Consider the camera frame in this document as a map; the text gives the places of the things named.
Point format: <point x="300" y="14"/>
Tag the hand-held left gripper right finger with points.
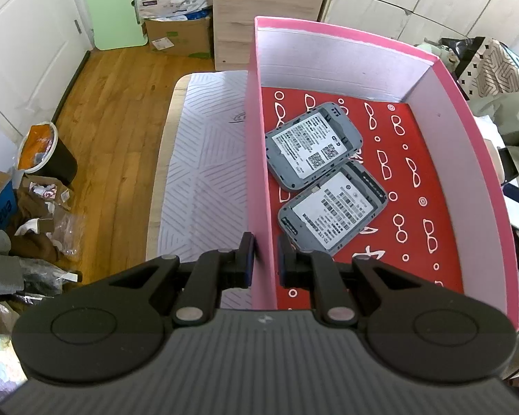
<point x="283" y="260"/>

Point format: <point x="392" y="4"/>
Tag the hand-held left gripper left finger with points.
<point x="251" y="260"/>

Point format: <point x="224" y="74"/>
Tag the pink cardboard box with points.
<point x="454" y="155"/>

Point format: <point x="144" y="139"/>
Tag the grey pocket router white label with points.
<point x="311" y="142"/>
<point x="333" y="207"/>

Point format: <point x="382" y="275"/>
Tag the black flat device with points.
<point x="508" y="166"/>

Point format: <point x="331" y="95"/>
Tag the white striped table mat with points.
<point x="207" y="155"/>

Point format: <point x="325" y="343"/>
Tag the olive green jacket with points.
<point x="510" y="116"/>

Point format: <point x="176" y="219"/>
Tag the clear plastic bag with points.
<point x="69" y="233"/>

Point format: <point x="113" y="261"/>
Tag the black and beige patterned bag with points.
<point x="501" y="67"/>

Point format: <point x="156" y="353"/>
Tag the small cardboard box with scraps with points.
<point x="47" y="192"/>

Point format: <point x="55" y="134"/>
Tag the black trash bin orange bag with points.
<point x="60" y="160"/>

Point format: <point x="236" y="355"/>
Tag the green plush toy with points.
<point x="437" y="52"/>

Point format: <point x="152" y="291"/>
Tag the brown cloth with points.
<point x="30" y="246"/>

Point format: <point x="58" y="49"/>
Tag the brown cardboard box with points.
<point x="177" y="34"/>

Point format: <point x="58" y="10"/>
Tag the blue cardboard box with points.
<point x="0" y="207"/>

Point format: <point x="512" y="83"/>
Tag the colourful patterned cloth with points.
<point x="0" y="363"/>

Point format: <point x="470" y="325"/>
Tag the green folding table board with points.
<point x="112" y="8"/>

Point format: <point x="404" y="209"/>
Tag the white door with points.
<point x="21" y="39"/>

